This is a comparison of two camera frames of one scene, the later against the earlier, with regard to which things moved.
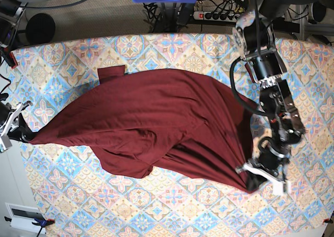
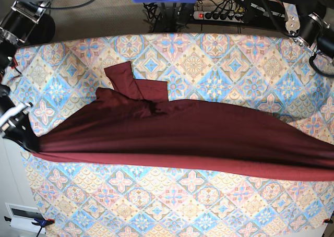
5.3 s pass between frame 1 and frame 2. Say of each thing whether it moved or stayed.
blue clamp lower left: stayed
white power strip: stayed
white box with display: stayed
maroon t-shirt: moved
